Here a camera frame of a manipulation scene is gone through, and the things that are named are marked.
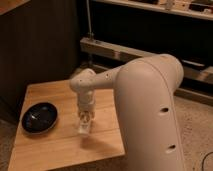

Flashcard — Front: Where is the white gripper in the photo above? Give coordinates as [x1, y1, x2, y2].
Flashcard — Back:
[77, 91, 95, 125]

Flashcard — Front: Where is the small white bottle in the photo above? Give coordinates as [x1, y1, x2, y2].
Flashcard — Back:
[78, 112, 92, 135]

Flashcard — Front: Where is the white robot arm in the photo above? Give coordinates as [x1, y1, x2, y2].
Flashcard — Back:
[70, 54, 186, 171]

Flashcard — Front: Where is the black ceramic bowl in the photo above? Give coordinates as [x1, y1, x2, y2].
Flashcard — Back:
[21, 102, 58, 134]

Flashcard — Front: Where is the metal pole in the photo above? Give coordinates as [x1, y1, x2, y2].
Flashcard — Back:
[86, 0, 94, 40]

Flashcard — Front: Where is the wooden shelf unit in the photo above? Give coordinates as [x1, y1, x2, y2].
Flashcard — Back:
[77, 0, 213, 99]

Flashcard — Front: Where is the black device on shelf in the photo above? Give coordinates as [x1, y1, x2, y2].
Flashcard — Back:
[182, 60, 206, 70]

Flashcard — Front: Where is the black cable on floor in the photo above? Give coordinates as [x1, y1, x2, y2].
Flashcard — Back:
[201, 151, 213, 171]

